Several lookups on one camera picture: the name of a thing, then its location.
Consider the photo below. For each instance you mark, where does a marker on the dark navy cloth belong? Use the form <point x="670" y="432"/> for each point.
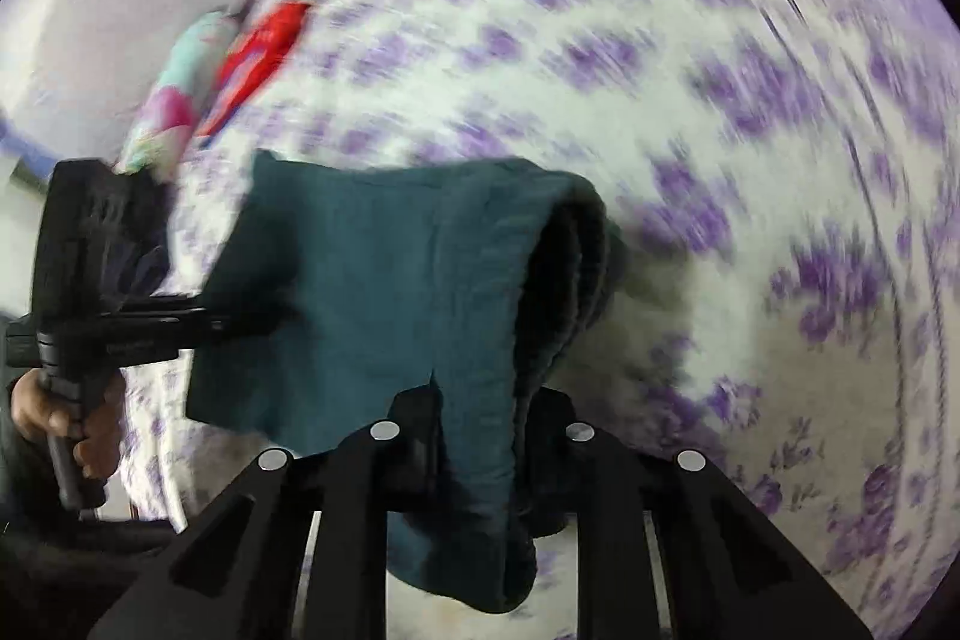
<point x="148" y="268"/>

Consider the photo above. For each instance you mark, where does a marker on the pastel printed cloth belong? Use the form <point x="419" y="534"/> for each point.
<point x="176" y="92"/>

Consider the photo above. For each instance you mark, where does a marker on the purple floral bed sheet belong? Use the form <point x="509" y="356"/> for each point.
<point x="675" y="122"/>

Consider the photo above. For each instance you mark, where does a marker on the person's left forearm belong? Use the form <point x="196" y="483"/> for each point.
<point x="22" y="475"/>

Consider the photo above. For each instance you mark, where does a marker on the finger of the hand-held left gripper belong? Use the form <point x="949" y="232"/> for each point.
<point x="225" y="321"/>

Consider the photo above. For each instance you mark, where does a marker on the red cloth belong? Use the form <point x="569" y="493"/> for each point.
<point x="259" y="51"/>

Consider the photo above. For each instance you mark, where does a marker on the person's dark clothing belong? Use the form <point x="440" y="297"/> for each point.
<point x="67" y="580"/>

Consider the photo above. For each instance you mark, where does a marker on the person's left hand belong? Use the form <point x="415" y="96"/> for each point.
<point x="34" y="407"/>

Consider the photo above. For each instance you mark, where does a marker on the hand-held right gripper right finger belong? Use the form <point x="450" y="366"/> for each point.
<point x="547" y="445"/>

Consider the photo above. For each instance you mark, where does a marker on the teal pants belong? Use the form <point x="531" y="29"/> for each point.
<point x="390" y="280"/>

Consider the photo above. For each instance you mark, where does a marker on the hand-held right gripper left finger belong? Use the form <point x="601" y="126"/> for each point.
<point x="409" y="445"/>

